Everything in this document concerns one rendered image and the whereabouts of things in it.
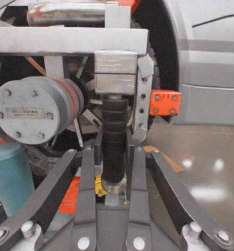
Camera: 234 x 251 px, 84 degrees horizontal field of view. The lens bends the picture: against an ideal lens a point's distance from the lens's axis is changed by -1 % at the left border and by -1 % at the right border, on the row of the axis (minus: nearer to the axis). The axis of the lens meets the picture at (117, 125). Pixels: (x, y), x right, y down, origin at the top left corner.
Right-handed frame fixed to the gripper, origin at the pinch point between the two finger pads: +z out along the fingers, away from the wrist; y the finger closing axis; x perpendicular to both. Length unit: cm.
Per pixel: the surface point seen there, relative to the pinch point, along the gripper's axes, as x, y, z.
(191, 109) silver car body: -1.9, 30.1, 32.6
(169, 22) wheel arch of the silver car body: 26.8, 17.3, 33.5
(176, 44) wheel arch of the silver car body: 20.2, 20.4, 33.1
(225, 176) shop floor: -83, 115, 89
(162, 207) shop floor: -83, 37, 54
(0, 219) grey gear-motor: -42, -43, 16
